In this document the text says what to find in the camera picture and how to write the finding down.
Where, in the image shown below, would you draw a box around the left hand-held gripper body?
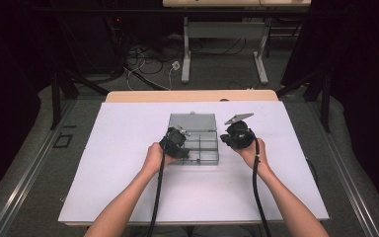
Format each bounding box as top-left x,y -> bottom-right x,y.
159,123 -> 191,157

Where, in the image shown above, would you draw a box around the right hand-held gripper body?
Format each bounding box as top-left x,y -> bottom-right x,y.
224,113 -> 257,150

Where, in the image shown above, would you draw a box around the clear grey compartment box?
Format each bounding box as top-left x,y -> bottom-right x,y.
164,112 -> 220,166

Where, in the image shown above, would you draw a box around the person's left hand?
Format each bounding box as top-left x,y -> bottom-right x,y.
141,141 -> 176,176

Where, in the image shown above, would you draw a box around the person's right hand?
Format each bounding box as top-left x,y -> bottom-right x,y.
235,137 -> 273,179

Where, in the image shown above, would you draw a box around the wooden table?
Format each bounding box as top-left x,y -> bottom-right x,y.
58,89 -> 331,227

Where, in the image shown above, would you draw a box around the person's grey trousers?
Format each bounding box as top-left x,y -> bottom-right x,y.
126,224 -> 268,237

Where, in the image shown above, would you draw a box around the black metal stand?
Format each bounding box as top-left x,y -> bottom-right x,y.
275,70 -> 332,133
49,70 -> 111,131

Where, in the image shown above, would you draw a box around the white-legged desk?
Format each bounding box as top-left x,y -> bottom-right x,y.
162,0 -> 312,85

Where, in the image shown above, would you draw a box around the dark curtain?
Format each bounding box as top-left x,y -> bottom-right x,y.
0,0 -> 52,205
280,0 -> 379,211

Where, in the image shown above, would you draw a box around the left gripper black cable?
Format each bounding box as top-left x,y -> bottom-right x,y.
146,141 -> 168,237

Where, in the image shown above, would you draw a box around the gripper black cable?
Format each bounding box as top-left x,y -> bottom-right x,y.
146,141 -> 168,237
250,137 -> 272,237

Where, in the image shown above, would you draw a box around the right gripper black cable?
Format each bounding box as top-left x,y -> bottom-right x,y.
250,137 -> 272,237

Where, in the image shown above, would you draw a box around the tangle of floor cables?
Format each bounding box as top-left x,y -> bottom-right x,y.
121,33 -> 182,92

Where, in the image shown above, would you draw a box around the grey metal floor rail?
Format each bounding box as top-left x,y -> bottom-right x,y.
0,98 -> 77,237
309,102 -> 379,237

